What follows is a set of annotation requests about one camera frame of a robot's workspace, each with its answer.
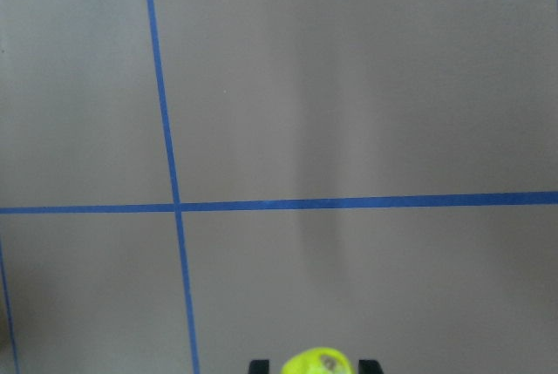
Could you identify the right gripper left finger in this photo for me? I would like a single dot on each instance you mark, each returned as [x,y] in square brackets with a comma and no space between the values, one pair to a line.
[258,366]

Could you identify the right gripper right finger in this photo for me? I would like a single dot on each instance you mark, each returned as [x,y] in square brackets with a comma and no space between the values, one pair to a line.
[369,366]

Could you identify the yellow banana top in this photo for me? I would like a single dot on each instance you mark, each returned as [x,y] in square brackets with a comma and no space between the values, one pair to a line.
[318,360]

